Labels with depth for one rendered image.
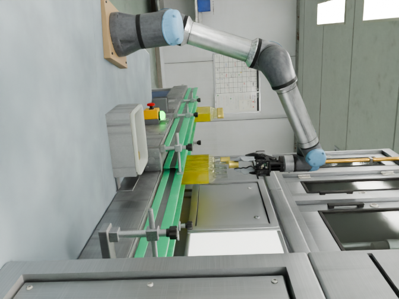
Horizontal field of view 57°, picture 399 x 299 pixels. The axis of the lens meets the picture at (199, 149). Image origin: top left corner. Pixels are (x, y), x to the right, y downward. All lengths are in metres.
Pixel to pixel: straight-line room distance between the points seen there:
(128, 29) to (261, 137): 6.52
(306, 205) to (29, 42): 1.26
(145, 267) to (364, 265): 0.33
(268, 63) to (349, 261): 0.89
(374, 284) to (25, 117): 0.64
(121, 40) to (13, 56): 0.61
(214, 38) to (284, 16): 6.05
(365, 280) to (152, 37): 1.00
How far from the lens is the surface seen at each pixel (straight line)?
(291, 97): 1.39
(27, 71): 0.79
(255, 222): 1.44
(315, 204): 1.69
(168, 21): 1.30
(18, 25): 0.79
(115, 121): 1.23
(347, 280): 0.58
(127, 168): 1.27
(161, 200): 1.26
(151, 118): 1.82
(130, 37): 1.31
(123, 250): 0.97
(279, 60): 1.36
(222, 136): 7.61
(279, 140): 7.76
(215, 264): 0.59
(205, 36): 1.44
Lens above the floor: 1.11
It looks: 3 degrees down
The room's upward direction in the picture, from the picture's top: 87 degrees clockwise
